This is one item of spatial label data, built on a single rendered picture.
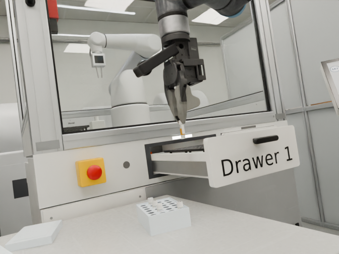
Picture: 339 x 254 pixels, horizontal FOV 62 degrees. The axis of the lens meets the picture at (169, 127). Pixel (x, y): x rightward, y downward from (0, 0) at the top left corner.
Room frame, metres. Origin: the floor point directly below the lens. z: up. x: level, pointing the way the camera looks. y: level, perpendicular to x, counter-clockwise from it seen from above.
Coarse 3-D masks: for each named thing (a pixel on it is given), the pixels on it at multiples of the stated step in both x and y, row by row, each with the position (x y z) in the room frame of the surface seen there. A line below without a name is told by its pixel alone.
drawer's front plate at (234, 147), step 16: (272, 128) 0.71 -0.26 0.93; (288, 128) 0.74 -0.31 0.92; (208, 144) 0.61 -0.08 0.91; (224, 144) 0.63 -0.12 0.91; (240, 144) 0.66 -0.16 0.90; (256, 144) 0.68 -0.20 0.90; (272, 144) 0.71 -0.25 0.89; (288, 144) 0.73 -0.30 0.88; (208, 160) 0.62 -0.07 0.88; (272, 160) 0.70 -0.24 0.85; (208, 176) 0.62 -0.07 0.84; (224, 176) 0.63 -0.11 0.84; (240, 176) 0.65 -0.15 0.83; (256, 176) 0.67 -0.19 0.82
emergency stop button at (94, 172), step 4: (88, 168) 0.75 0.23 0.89; (92, 168) 0.75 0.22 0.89; (96, 168) 0.75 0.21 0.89; (100, 168) 0.76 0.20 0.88; (88, 172) 0.75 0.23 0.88; (92, 172) 0.75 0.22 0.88; (96, 172) 0.75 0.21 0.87; (100, 172) 0.76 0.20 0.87; (88, 176) 0.75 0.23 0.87; (92, 176) 0.75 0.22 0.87; (96, 176) 0.75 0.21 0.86; (100, 176) 0.76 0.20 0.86
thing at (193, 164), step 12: (156, 156) 0.88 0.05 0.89; (168, 156) 0.81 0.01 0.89; (180, 156) 0.76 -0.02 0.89; (192, 156) 0.70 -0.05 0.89; (204, 156) 0.66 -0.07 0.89; (156, 168) 0.89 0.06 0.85; (168, 168) 0.82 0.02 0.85; (180, 168) 0.76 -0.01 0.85; (192, 168) 0.71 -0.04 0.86; (204, 168) 0.66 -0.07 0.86
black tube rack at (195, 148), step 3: (186, 147) 0.93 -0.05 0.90; (189, 147) 0.90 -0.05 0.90; (192, 147) 0.88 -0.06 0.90; (195, 147) 0.85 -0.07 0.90; (198, 147) 0.82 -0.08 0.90; (201, 147) 0.80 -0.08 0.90; (168, 150) 0.90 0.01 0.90; (171, 150) 0.88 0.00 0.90; (174, 150) 0.86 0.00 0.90; (177, 150) 0.84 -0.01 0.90; (180, 150) 0.83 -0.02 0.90; (183, 150) 0.81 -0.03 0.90; (186, 150) 0.80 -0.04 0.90; (189, 150) 0.78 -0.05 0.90; (192, 150) 0.77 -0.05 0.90; (195, 150) 0.76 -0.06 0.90; (198, 150) 0.75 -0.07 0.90
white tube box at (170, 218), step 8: (160, 200) 0.67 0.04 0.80; (168, 200) 0.67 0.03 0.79; (136, 208) 0.65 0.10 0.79; (144, 208) 0.62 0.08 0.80; (152, 208) 0.61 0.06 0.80; (168, 208) 0.59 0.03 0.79; (176, 208) 0.58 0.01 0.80; (184, 208) 0.56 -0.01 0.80; (144, 216) 0.57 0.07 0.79; (152, 216) 0.54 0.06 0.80; (160, 216) 0.54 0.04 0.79; (168, 216) 0.55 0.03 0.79; (176, 216) 0.55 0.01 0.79; (184, 216) 0.56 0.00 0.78; (144, 224) 0.58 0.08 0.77; (152, 224) 0.54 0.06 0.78; (160, 224) 0.54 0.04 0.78; (168, 224) 0.55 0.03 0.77; (176, 224) 0.55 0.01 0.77; (184, 224) 0.56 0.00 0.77; (152, 232) 0.54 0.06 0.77; (160, 232) 0.54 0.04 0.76
